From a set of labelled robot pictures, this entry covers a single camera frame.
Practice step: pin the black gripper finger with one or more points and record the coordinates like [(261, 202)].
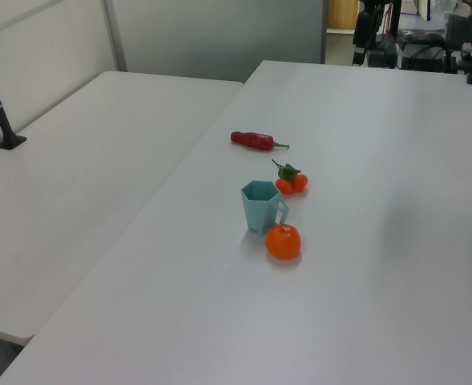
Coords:
[(356, 56), (361, 55)]

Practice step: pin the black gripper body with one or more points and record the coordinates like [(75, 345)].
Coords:
[(363, 28)]

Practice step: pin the light blue hexagonal mug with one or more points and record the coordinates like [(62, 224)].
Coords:
[(255, 216)]

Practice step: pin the black equipment box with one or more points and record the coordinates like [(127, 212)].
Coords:
[(382, 54)]

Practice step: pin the wooden door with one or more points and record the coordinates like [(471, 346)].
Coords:
[(341, 14)]

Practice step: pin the black vertical stand pole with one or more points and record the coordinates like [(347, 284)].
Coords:
[(395, 20)]

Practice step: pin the grey office chair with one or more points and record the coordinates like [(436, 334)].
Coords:
[(460, 32)]

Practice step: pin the red chili pepper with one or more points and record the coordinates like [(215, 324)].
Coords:
[(253, 140)]

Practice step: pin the grey partition panel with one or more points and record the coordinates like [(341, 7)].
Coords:
[(219, 36)]

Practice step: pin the small orange fruits with leaves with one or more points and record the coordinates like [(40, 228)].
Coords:
[(295, 182)]

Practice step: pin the orange tangerine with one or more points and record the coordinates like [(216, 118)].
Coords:
[(283, 243)]

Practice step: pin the white partition panel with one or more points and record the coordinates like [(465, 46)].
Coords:
[(39, 60)]

